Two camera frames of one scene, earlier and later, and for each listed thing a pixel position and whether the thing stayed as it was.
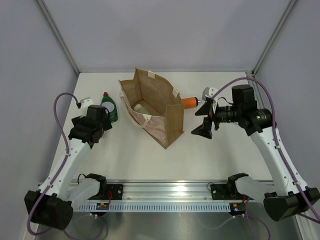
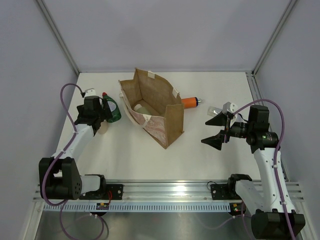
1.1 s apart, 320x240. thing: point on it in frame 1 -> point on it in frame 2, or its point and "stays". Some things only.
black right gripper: x=205 y=129 -> x=216 y=141
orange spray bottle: x=191 y=102 stays
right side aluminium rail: x=258 y=96 stays
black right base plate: x=226 y=192 stays
